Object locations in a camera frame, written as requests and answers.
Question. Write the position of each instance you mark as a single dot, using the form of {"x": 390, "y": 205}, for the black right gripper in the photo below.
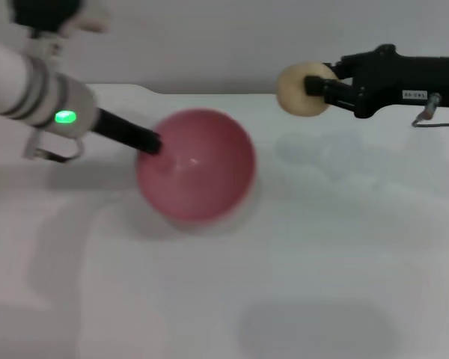
{"x": 389, "y": 78}

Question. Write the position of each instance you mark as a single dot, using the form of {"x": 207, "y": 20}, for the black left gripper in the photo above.
{"x": 123, "y": 131}

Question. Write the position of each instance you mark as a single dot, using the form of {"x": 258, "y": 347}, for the round beige egg yolk pastry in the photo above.
{"x": 292, "y": 89}

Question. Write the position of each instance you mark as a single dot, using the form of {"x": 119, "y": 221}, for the pink plastic bowl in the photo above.
{"x": 202, "y": 175}

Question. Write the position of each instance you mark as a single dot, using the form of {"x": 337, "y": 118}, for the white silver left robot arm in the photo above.
{"x": 7, "y": 75}

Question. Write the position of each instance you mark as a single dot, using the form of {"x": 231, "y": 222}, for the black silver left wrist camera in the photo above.
{"x": 41, "y": 11}

